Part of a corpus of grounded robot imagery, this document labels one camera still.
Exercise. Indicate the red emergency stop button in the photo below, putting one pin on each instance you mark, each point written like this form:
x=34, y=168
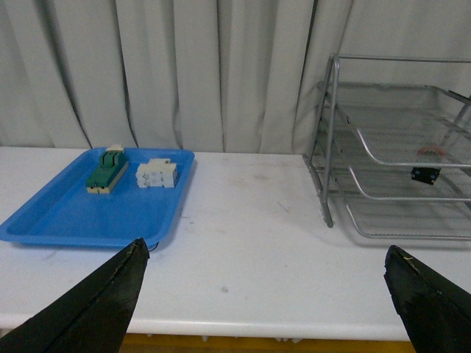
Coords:
x=428, y=158

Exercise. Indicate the green knife switch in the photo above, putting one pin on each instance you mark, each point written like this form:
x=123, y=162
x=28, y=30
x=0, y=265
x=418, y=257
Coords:
x=112, y=164

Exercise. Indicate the white circuit breaker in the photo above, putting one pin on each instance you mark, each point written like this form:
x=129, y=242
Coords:
x=159, y=173

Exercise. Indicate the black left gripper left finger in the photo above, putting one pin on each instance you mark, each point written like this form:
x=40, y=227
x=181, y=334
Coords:
x=93, y=316

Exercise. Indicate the white curtain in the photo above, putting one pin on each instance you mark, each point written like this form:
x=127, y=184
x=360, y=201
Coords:
x=228, y=76

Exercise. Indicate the blue plastic tray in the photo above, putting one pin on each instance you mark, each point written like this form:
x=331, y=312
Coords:
x=63, y=213

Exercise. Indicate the silver mesh rack frame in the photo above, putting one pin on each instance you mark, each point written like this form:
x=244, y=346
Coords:
x=444, y=73

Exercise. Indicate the silver mesh tray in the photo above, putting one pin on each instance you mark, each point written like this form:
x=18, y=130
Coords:
x=354, y=170
x=399, y=219
x=393, y=121

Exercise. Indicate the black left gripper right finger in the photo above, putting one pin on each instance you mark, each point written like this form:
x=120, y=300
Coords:
x=435, y=312

